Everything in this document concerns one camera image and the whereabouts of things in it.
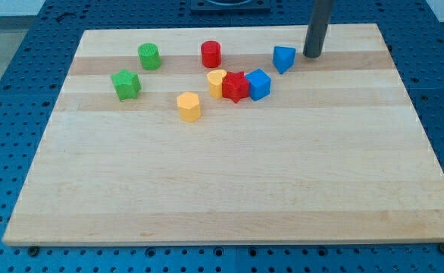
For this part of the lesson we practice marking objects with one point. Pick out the blue triangle block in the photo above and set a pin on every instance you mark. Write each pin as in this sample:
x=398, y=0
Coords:
x=283, y=58

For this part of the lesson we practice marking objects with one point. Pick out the blue cube block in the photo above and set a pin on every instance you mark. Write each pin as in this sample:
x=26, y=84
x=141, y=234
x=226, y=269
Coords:
x=259, y=84

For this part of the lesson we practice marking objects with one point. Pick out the wooden board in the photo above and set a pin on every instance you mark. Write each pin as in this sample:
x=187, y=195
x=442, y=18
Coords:
x=336, y=154

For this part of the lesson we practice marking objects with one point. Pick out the yellow hexagon block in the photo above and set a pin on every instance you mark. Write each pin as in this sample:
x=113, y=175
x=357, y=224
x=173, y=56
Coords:
x=189, y=106

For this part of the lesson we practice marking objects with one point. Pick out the red star block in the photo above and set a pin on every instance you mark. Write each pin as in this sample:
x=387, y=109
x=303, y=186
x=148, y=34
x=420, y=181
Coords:
x=235, y=86

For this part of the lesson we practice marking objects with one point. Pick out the yellow heart block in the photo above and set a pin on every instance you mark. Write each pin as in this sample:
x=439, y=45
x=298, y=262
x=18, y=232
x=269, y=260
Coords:
x=215, y=80

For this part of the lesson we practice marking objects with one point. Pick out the red cylinder block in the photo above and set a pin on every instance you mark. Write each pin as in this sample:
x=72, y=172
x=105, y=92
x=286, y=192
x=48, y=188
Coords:
x=211, y=53

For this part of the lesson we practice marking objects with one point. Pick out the green star block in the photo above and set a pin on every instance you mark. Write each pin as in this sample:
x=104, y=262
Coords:
x=126, y=84

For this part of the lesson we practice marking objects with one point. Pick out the green cylinder block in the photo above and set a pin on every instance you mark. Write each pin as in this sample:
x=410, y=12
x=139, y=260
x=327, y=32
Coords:
x=149, y=56

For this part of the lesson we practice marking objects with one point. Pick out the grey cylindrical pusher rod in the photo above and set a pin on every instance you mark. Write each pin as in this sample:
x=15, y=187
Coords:
x=317, y=28

